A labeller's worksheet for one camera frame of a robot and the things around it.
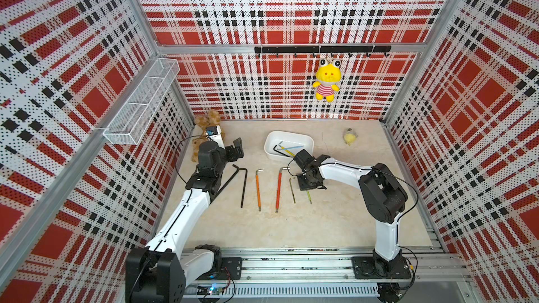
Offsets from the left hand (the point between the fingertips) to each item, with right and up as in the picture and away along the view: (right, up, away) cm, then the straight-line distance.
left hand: (233, 140), depth 82 cm
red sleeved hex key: (+18, -21, +14) cm, 31 cm away
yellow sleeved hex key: (+21, -5, +26) cm, 34 cm away
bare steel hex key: (+24, -25, +11) cm, 36 cm away
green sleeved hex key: (+32, -25, +10) cm, 42 cm away
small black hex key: (+15, -4, +26) cm, 30 cm away
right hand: (+31, -20, +13) cm, 39 cm away
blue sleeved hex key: (+22, -4, +27) cm, 35 cm away
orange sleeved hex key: (+8, -22, +12) cm, 26 cm away
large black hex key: (-3, -15, +19) cm, 24 cm away
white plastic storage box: (+19, -3, +29) cm, 35 cm away
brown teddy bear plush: (-19, +11, +29) cm, 37 cm away
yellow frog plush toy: (+40, +30, +9) cm, 50 cm away
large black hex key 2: (+2, -20, +14) cm, 25 cm away
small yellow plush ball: (+55, +1, +27) cm, 62 cm away
